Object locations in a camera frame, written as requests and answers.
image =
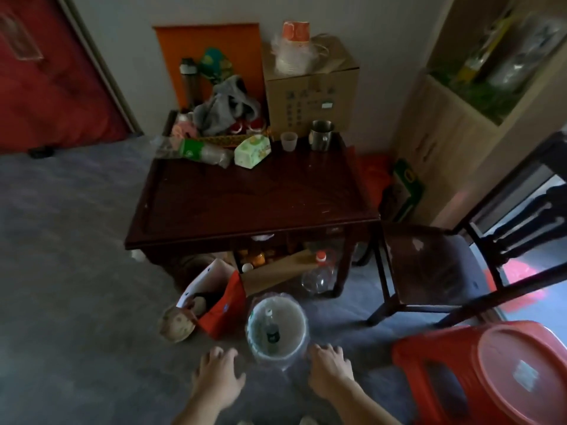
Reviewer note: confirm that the person's right hand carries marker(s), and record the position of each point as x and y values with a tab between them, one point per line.
328	375

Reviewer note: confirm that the person's left hand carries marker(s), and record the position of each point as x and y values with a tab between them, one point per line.
218	380

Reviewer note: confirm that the person's left thumb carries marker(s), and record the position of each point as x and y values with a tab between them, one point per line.
240	380

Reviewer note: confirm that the person's right fingers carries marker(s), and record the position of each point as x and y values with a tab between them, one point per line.
327	351

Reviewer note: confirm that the person's right forearm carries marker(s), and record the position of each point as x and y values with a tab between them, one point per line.
359	407

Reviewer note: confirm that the person's left forearm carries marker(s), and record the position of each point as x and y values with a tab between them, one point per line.
199	413

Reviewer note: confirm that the white bin with clear liner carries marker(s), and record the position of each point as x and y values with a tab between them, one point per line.
290	320

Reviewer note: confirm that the red and white paper bag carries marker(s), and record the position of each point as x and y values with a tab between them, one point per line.
223	310

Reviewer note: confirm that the clear bottle with red cap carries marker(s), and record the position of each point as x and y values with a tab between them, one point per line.
319	276

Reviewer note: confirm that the round speckled bowl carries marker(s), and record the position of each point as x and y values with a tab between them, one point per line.
176	325

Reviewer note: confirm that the open flat cardboard box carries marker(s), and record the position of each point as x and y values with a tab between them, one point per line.
274	275

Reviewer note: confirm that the red plastic stool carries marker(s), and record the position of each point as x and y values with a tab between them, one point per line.
443	351

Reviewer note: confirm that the dark wooden chair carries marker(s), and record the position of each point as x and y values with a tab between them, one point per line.
425	261

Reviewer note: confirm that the dark wooden table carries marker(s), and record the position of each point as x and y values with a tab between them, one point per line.
257	194

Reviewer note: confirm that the green printed package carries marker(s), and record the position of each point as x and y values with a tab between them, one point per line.
407	190

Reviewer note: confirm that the red plastic bag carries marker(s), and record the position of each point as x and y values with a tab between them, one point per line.
374	176

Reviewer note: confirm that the green and white tissue pack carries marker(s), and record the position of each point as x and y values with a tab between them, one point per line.
252	152

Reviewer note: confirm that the small clear plastic cup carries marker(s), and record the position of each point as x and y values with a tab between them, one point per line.
289	141

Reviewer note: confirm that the steel mug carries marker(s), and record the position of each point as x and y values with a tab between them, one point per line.
320	137

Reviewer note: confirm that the plastic bottle with green label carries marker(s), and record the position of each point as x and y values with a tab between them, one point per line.
195	151

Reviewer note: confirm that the light wooden cabinet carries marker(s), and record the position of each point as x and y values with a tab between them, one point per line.
443	141

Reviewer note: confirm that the tall brown cardboard box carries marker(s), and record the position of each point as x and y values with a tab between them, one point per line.
312	95

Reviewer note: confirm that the pink soft item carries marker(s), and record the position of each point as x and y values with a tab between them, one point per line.
182	127

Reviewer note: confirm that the grey cloth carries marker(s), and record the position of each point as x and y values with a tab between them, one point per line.
223	108

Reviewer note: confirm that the green plant bundle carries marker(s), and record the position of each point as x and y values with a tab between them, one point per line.
480	99

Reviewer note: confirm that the dark thermos flask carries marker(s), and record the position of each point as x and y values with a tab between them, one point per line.
189	81

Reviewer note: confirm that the green patterned toy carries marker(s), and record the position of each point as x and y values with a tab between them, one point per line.
215	64

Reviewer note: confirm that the orange paper cup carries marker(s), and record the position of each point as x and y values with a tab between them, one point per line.
296	31

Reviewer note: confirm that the orange board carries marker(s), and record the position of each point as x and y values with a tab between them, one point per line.
177	48

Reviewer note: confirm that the red door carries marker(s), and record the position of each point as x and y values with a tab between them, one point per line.
57	84

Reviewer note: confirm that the clear plastic wrapped package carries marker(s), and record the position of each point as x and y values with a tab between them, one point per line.
527	53

